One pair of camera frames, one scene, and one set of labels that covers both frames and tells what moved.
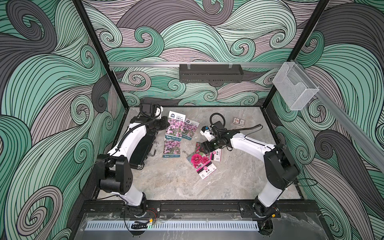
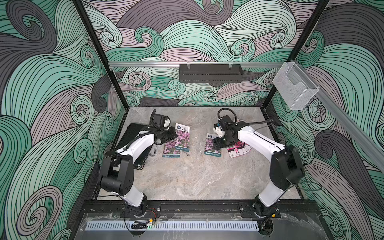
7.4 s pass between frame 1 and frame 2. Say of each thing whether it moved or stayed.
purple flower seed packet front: stayed
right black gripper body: stayed
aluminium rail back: stayed
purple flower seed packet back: moved
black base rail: stayed
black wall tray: stayed
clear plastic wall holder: stayed
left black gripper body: moved
